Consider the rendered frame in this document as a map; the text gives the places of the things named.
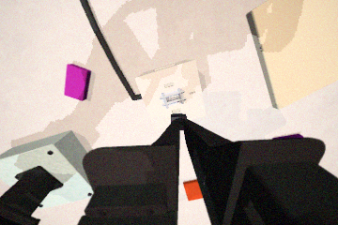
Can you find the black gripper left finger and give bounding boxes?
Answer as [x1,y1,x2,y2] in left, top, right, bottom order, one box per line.
[83,120,180,225]

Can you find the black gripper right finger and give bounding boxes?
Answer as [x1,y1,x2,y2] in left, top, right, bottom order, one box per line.
[183,119,326,225]

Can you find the orange rectangular block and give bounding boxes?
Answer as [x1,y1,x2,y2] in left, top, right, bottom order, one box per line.
[183,180,203,201]

